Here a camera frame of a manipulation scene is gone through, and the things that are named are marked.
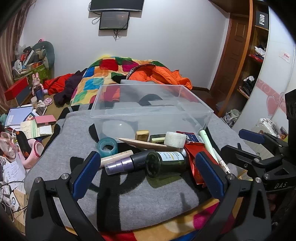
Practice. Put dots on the dark blue cup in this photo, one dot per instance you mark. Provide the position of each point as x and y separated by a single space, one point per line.
39 95

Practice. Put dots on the small pink shoe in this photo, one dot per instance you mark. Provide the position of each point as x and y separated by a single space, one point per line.
47 101

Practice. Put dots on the pale blue notebook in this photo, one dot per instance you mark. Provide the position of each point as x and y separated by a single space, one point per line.
17 114

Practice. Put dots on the dark green glass bottle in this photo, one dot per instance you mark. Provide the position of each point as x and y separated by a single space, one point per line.
166 164

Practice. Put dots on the white gauze roll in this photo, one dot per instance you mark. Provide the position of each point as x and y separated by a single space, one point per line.
174 139

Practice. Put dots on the small blue card box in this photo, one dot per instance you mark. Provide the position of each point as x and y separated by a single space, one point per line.
192 138

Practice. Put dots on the small wooden block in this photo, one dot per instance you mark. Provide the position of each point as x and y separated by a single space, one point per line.
141 135

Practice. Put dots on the orange down jacket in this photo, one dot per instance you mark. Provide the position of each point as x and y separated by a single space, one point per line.
166 74

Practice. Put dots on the wooden door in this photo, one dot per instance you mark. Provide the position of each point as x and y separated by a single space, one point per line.
233 51

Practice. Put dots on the wooden wardrobe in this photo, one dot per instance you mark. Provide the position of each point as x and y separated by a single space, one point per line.
251 46

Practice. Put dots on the grey blanket with black pattern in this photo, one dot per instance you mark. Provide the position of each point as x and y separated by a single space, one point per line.
138 199

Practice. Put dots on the striped curtain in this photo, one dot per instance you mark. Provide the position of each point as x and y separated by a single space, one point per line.
9 58

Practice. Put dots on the black and orange tool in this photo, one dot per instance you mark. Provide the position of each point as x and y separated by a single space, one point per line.
23 143

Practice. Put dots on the red packet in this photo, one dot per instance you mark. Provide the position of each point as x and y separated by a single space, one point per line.
194 162

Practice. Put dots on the small black rectangular tin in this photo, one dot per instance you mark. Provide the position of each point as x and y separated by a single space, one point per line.
157 138

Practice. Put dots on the black storage box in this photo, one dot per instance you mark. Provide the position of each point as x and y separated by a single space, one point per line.
261 17

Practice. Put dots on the green gift bag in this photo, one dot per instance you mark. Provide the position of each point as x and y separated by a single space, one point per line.
39 70

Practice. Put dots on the white handbag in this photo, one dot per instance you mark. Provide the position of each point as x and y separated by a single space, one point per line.
231 117

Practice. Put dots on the white charger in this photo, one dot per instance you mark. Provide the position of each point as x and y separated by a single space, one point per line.
14 201

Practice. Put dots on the pink plastic boot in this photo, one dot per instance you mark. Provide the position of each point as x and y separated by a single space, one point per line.
34 155

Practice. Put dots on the wooden stick tool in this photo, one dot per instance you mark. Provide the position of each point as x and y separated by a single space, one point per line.
143 143

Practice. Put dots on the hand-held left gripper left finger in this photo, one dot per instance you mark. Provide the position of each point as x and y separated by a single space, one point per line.
85 173

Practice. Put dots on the red long box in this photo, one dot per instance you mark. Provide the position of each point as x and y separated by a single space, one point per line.
16 89

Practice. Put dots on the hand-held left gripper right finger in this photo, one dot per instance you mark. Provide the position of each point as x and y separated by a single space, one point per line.
210 173

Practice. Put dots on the clear pink plastic item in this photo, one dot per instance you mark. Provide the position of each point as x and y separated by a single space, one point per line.
8 144

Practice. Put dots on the black and white bag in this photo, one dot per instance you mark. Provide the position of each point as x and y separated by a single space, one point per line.
248 85

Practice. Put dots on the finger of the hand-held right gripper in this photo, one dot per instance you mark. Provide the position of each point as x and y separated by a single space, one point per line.
240 157
252 136

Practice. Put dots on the clear plastic storage box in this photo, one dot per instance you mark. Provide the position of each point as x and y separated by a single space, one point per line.
150 115

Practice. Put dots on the beige cosmetic tube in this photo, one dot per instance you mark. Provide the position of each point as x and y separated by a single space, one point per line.
115 156

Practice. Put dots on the purple spray bottle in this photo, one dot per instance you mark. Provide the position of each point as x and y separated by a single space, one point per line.
118 165

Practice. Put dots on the teal tape roll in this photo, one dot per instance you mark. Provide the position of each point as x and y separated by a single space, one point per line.
101 150

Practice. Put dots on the pale green pen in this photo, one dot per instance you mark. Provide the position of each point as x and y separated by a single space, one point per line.
208 141

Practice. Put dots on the small wall monitor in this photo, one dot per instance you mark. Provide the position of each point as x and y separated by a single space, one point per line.
114 20

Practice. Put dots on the green and beige booklet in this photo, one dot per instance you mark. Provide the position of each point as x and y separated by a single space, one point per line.
32 129

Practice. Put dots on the red jacket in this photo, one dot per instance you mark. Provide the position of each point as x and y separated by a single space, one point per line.
57 84

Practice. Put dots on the small white cup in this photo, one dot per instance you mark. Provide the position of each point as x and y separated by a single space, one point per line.
34 100

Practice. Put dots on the wall television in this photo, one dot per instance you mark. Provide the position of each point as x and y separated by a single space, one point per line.
115 4

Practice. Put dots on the dark purple garment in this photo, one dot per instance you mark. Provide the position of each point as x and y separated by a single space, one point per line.
67 92

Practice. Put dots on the white cloth on shelf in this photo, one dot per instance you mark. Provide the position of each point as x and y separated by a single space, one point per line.
260 51

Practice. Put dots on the pink bunny figure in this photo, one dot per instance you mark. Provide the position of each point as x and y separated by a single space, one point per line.
35 80

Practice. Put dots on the handwritten paper sheet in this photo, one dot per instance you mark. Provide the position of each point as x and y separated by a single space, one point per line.
12 173

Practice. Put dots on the pink flat box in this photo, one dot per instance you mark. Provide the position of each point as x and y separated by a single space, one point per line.
45 119

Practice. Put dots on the white sliding wardrobe door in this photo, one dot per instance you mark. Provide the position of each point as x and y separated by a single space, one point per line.
277 76

